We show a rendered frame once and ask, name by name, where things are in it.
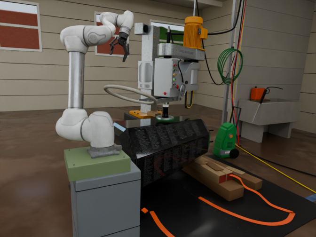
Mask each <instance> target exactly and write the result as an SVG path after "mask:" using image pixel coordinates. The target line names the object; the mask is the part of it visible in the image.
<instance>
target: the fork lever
mask: <svg viewBox="0 0 316 237"><path fill-rule="evenodd" d="M155 98H156V100H157V103H156V104H159V103H167V102H174V101H178V97H171V98H162V97H155ZM138 100H139V101H145V102H152V101H153V100H151V99H150V98H143V99H138Z"/></svg>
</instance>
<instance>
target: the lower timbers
mask: <svg viewBox="0 0 316 237"><path fill-rule="evenodd" d="M204 158H206V159H208V160H210V161H212V162H214V163H216V164H218V165H220V166H222V167H224V168H226V167H228V165H226V164H223V163H221V162H219V161H216V160H214V159H212V158H209V157H207V156H204ZM182 170H183V171H184V172H186V173H187V174H189V175H190V176H192V177H193V178H195V179H196V180H198V181H199V182H201V183H202V184H204V185H205V186H206V187H208V188H209V189H211V190H212V191H214V192H215V193H217V194H218V195H220V196H221V197H223V198H224V199H226V200H227V201H232V200H234V199H237V198H240V197H243V195H244V186H243V185H242V183H241V181H240V180H239V179H237V178H235V177H233V179H232V180H229V181H225V182H222V183H216V182H215V181H213V180H211V179H210V178H208V177H206V176H205V175H203V174H202V173H200V172H198V171H197V170H195V169H193V168H192V167H190V166H186V167H185V168H183V169H182ZM233 175H235V176H238V177H239V178H241V180H242V182H243V184H244V185H245V186H247V187H249V188H251V189H253V190H255V191H257V190H259V189H261V187H262V180H261V179H259V178H256V177H254V176H252V175H249V174H247V173H245V174H244V175H239V174H237V173H234V172H233Z"/></svg>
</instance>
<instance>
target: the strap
mask: <svg viewBox="0 0 316 237"><path fill-rule="evenodd" d="M230 176H233V177H235V178H237V179H239V180H240V181H241V183H242V185H243V186H244V187H245V188H246V189H248V190H250V191H252V192H254V193H256V194H258V195H259V196H260V197H261V198H262V199H263V200H264V201H265V202H266V203H268V204H269V205H270V206H272V207H274V208H277V209H279V210H282V211H285V212H289V213H290V214H289V215H288V217H287V218H286V219H285V220H283V221H279V222H262V221H256V220H252V219H249V218H246V217H243V216H240V215H238V214H235V213H232V212H230V211H228V210H225V209H223V208H221V207H219V206H217V205H215V204H213V203H211V202H209V201H208V200H206V199H204V198H202V197H198V198H199V199H201V200H202V201H204V202H206V203H208V204H209V205H211V206H213V207H215V208H217V209H219V210H221V211H223V212H225V213H228V214H230V215H233V216H235V217H238V218H240V219H243V220H246V221H249V222H253V223H257V224H261V225H268V226H279V225H284V224H287V223H289V222H291V221H292V220H293V218H294V216H295V213H293V211H290V210H287V209H284V208H280V207H278V206H276V205H273V204H271V203H270V202H269V201H268V200H266V199H265V198H264V197H263V196H262V195H261V194H260V193H259V192H257V191H255V190H253V189H251V188H249V187H247V186H245V185H244V184H243V182H242V180H241V178H239V177H238V176H235V175H232V174H231V175H230ZM150 214H151V216H152V218H153V219H154V221H155V223H156V224H157V225H158V227H159V228H160V229H161V230H162V231H163V232H164V233H165V234H166V235H167V236H168V237H175V236H173V235H172V234H171V233H170V232H169V231H168V230H167V229H166V228H165V227H164V226H163V225H162V223H161V222H160V221H159V219H158V217H157V216H156V214H155V213H154V211H151V212H150Z"/></svg>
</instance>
